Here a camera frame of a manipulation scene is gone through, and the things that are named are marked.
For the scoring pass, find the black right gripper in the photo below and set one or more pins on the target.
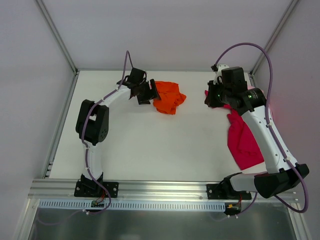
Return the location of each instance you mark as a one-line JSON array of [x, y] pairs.
[[211, 95]]

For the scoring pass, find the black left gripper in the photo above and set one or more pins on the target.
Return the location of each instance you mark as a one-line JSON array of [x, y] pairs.
[[146, 92]]

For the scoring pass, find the orange t shirt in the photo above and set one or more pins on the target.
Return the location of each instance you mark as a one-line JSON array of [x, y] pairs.
[[170, 97]]

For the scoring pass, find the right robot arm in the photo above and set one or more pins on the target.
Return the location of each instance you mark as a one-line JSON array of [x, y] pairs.
[[283, 171]]

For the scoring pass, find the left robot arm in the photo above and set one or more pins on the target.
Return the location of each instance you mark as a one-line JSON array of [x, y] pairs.
[[92, 126]]

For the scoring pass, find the light pink t shirt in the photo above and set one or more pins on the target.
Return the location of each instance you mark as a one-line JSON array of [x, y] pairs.
[[268, 105]]

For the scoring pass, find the magenta t shirt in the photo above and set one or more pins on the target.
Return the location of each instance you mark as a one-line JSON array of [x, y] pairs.
[[241, 142]]

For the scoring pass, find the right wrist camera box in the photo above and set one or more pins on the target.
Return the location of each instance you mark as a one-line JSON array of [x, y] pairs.
[[217, 69]]

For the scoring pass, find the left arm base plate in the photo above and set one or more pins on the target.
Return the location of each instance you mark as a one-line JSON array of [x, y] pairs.
[[110, 190]]

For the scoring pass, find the right aluminium frame post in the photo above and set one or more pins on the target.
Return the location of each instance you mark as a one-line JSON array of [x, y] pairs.
[[276, 32]]

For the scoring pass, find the aluminium frame post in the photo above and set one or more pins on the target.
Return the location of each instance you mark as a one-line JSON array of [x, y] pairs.
[[56, 35], [276, 32]]

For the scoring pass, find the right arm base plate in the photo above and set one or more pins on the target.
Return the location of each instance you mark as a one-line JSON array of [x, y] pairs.
[[224, 191]]

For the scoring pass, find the left aluminium frame post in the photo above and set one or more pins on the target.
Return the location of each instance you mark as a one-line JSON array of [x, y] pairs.
[[56, 35]]

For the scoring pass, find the white slotted cable duct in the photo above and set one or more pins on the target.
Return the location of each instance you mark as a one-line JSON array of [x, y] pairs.
[[79, 204]]

